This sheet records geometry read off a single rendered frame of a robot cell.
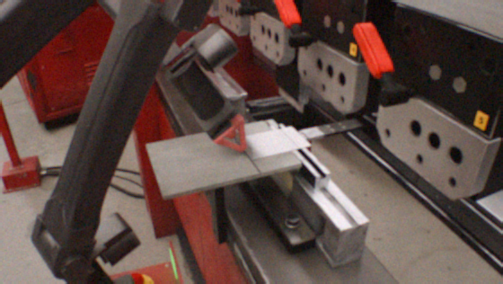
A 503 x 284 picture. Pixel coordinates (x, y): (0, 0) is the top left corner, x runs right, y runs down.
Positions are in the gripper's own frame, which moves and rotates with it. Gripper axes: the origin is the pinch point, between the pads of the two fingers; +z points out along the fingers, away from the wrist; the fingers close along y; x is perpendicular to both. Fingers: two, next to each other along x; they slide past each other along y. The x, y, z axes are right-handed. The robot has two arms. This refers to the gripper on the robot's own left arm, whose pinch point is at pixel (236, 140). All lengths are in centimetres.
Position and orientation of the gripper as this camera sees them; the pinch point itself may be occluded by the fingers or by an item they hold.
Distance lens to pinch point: 77.7
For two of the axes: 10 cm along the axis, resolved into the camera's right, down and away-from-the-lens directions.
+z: 4.8, 6.3, 6.0
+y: -3.9, -4.6, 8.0
